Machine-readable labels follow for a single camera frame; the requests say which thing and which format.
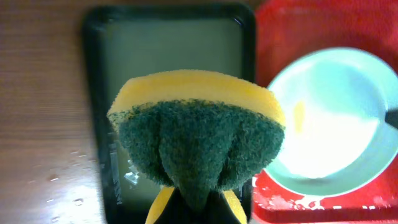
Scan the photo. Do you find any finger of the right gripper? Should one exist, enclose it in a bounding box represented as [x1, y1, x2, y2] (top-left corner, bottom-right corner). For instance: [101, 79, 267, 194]
[384, 108, 398, 129]

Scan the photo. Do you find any light blue plate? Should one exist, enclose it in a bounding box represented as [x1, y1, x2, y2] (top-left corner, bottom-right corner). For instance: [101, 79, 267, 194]
[266, 47, 397, 197]

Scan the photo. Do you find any yellow green scrub sponge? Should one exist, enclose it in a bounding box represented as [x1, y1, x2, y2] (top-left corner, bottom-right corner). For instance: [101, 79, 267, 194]
[107, 70, 285, 223]

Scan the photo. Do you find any red plastic tray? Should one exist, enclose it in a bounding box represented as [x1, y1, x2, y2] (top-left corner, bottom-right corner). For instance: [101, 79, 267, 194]
[252, 1, 397, 223]

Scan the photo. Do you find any dark green tray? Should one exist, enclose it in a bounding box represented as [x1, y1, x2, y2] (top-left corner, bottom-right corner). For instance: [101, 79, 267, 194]
[81, 2, 256, 223]

